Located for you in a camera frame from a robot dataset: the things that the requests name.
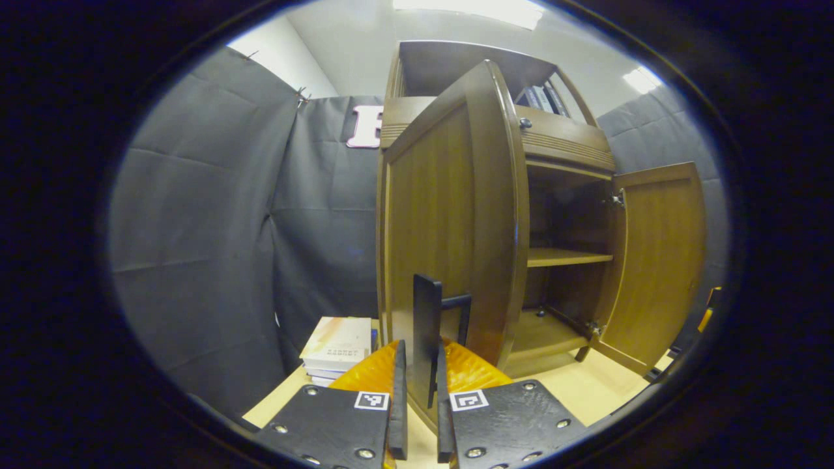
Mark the small ceiling light panel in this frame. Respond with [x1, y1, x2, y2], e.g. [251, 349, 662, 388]
[622, 65, 664, 95]

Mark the black backdrop cloth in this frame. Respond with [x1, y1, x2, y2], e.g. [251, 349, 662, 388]
[108, 46, 730, 418]

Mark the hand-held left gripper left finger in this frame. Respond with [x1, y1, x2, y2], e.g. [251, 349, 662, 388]
[254, 340, 409, 469]

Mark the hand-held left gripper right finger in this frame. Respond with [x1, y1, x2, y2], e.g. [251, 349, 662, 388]
[435, 340, 590, 469]

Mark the wooden double-door shoe cabinet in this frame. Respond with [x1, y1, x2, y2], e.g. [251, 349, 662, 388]
[376, 40, 708, 436]

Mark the wooden cabinet door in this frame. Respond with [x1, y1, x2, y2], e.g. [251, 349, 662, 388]
[590, 162, 708, 377]
[376, 60, 530, 436]

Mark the large ceiling light panel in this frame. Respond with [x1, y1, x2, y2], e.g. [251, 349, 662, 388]
[391, 0, 545, 30]

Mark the wooden drawer with black knob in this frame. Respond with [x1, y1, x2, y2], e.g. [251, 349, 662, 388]
[380, 96, 616, 173]

